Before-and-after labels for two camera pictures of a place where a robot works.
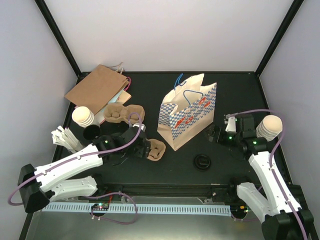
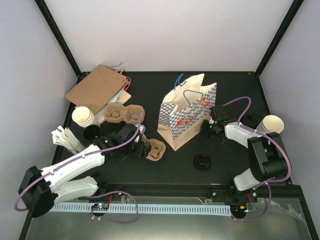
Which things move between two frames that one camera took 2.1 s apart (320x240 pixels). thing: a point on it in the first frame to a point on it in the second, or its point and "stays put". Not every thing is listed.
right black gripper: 219,139 to 203,131
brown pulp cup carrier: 157,148 stays put
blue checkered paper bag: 186,110 stays put
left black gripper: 143,149 stays put
